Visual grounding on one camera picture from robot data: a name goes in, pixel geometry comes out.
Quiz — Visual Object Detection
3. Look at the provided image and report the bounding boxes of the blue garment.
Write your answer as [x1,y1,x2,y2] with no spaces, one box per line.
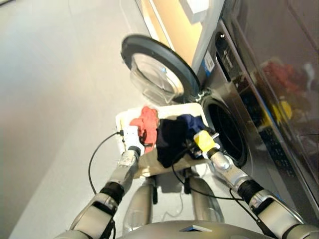
[178,114,207,140]

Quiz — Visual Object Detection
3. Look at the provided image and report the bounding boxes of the black garment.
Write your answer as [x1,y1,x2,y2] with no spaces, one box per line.
[156,119,190,169]

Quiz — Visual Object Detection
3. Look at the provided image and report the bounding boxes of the red garment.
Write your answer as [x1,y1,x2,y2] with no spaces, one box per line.
[130,106,159,154]

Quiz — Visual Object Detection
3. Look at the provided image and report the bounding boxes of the basket stand with black casters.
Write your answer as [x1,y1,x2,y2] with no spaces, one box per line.
[143,169,200,205]

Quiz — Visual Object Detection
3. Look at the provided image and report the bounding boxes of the pale woven basket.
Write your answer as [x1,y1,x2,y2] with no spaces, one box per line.
[115,103,215,179]

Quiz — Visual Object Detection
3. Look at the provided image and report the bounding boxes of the grey washing machine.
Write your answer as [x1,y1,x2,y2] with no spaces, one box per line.
[191,19,319,239]

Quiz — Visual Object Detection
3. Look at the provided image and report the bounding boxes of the round washing machine door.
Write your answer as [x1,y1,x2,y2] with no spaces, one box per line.
[120,34,201,105]

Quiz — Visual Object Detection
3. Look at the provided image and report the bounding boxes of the silver robot leg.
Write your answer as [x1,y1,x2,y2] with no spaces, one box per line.
[123,178,157,231]
[185,174,225,224]

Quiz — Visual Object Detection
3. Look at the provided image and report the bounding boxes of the blue and white energy label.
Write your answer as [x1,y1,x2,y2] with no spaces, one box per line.
[202,54,215,78]

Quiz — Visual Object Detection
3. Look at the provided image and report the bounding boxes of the grey robot torso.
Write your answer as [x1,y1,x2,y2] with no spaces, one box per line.
[117,220,272,239]

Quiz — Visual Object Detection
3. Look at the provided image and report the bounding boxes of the dark glossy dryer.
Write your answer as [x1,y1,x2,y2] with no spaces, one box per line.
[221,0,319,207]

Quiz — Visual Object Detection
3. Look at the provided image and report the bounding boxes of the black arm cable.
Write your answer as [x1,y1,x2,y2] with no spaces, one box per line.
[171,128,246,201]
[88,129,125,239]

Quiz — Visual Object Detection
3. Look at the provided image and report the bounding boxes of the thin white cable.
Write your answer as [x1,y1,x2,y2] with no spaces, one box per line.
[163,191,185,220]

